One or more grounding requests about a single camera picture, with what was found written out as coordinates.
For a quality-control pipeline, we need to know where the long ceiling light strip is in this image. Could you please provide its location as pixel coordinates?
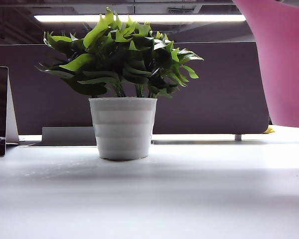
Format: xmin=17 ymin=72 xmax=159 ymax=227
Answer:
xmin=33 ymin=14 xmax=247 ymax=23

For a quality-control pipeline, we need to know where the white folding tablet stand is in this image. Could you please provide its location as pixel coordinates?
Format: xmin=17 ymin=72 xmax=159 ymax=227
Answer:
xmin=5 ymin=74 xmax=20 ymax=144

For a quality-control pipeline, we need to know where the white ribbed plant pot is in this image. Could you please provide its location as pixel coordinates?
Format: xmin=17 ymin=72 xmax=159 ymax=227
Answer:
xmin=88 ymin=97 xmax=158 ymax=161

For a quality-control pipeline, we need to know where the green leafy potted plant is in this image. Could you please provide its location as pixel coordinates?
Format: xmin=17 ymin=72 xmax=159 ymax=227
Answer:
xmin=35 ymin=6 xmax=204 ymax=99

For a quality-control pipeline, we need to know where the dark purple desk divider panel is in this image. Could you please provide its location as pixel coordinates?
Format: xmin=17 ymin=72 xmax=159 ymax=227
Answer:
xmin=0 ymin=41 xmax=270 ymax=135

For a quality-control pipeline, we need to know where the grey divider mounting bracket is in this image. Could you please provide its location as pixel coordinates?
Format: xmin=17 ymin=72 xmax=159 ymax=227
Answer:
xmin=41 ymin=126 xmax=97 ymax=146

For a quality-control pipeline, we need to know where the pink plastic watering can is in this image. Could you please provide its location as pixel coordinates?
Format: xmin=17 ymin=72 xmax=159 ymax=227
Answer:
xmin=232 ymin=0 xmax=299 ymax=129

